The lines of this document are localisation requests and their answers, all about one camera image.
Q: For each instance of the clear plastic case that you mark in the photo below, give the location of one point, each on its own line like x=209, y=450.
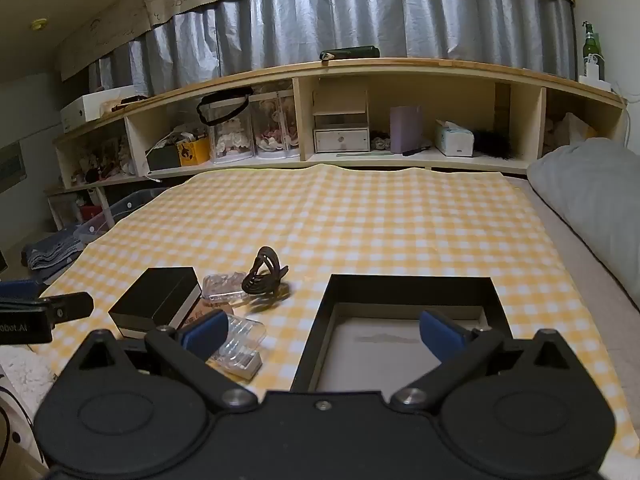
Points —
x=240, y=347

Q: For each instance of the wooden headboard shelf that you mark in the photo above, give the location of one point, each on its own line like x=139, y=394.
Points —
x=300, y=72

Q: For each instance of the white cardboard box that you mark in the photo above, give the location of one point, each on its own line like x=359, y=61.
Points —
x=90, y=107

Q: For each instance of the group of small figures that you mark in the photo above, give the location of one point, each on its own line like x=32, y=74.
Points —
x=100, y=162

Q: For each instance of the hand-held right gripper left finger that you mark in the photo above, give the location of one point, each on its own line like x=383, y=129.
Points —
x=205, y=332

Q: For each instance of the dark green case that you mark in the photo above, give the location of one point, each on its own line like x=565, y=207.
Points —
x=350, y=53

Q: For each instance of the clear packet of beads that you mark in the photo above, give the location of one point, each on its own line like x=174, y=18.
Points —
x=225, y=287

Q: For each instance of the black storage box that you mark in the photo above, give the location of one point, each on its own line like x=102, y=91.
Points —
x=162, y=159

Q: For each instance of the black pen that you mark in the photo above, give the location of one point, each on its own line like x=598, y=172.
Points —
x=416, y=150

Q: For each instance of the white power adapter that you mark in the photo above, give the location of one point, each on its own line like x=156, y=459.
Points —
x=595, y=77

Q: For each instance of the white plastic bag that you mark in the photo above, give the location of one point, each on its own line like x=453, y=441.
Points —
x=570, y=130

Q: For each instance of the folded blue towel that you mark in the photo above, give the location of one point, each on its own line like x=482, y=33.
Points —
x=52, y=255

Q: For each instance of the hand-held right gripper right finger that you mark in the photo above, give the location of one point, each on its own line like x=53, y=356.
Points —
x=440, y=335

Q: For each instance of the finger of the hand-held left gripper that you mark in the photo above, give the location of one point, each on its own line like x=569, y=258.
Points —
x=20, y=291
x=70, y=306

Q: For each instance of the small black box white band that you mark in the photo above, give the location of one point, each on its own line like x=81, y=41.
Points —
x=155, y=295

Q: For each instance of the grey pillow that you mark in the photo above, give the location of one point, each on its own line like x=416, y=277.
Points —
x=590, y=195

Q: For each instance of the yellow ceiling fixture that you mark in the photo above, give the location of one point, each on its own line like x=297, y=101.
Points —
x=39, y=24

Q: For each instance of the yellow checked cloth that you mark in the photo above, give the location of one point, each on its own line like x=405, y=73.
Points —
x=325, y=220

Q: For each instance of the white printed blanket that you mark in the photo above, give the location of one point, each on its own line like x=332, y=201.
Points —
x=25, y=375

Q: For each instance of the green glass bottle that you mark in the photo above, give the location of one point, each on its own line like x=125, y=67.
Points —
x=590, y=45

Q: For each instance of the tissue box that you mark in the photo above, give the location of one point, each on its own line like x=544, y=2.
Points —
x=452, y=140

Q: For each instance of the dark brown hair claw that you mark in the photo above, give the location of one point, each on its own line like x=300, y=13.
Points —
x=257, y=272

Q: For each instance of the large black box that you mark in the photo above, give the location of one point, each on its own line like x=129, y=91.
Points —
x=380, y=355

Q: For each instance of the yellow printed box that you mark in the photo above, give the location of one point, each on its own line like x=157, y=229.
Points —
x=192, y=152

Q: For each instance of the silver curtain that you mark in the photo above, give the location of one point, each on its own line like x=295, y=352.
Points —
x=350, y=15

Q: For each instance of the white drawer organiser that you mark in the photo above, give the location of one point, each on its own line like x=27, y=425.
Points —
x=341, y=137

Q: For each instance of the clear plastic storage bin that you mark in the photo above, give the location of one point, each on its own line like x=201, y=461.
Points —
x=115, y=210

